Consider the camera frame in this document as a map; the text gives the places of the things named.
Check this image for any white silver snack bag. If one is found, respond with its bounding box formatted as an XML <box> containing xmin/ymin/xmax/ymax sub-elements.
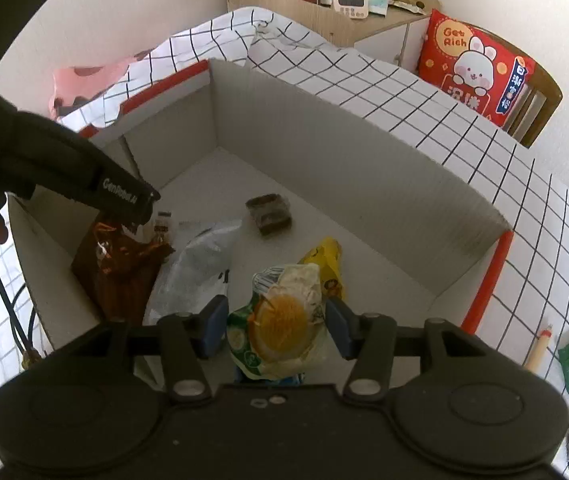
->
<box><xmin>142</xmin><ymin>219</ymin><xmax>242</xmax><ymax>325</ymax></box>

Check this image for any pink patterned cloth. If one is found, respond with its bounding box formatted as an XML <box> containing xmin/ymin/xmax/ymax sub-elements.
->
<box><xmin>49</xmin><ymin>50</ymin><xmax>150</xmax><ymax>119</ymax></box>

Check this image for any red and white cardboard box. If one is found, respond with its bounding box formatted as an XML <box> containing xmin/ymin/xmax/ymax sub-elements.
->
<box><xmin>6</xmin><ymin>57</ymin><xmax>516</xmax><ymax>391</ymax></box>

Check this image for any red rabbit cushion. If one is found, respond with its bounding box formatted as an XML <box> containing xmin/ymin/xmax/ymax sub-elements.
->
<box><xmin>418</xmin><ymin>10</ymin><xmax>536</xmax><ymax>127</ymax></box>

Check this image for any wooden stick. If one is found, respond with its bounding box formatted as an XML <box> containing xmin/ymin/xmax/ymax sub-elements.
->
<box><xmin>523</xmin><ymin>324</ymin><xmax>553</xmax><ymax>374</ymax></box>

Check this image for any yellow snack packet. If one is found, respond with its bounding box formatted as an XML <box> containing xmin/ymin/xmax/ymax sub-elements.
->
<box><xmin>299</xmin><ymin>237</ymin><xmax>344</xmax><ymax>300</ymax></box>

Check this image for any green yellow noodle snack bag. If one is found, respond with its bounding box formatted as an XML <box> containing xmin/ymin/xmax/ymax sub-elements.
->
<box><xmin>226</xmin><ymin>263</ymin><xmax>328</xmax><ymax>382</ymax></box>

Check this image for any wooden chair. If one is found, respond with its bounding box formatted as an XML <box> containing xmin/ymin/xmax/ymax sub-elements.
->
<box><xmin>463</xmin><ymin>24</ymin><xmax>565</xmax><ymax>149</ymax></box>

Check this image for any small brown chocolate cake pack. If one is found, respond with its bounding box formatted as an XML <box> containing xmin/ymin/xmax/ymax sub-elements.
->
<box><xmin>245</xmin><ymin>193</ymin><xmax>292</xmax><ymax>236</ymax></box>

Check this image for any wooden side cabinet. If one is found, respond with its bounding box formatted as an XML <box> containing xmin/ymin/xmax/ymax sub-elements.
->
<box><xmin>227</xmin><ymin>0</ymin><xmax>441</xmax><ymax>72</ymax></box>

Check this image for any white digital timer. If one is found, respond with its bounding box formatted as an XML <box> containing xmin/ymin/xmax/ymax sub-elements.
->
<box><xmin>332</xmin><ymin>0</ymin><xmax>369</xmax><ymax>20</ymax></box>

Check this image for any brown Oreo snack bag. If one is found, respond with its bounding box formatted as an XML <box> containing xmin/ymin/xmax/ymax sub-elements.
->
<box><xmin>71</xmin><ymin>214</ymin><xmax>174</xmax><ymax>325</ymax></box>

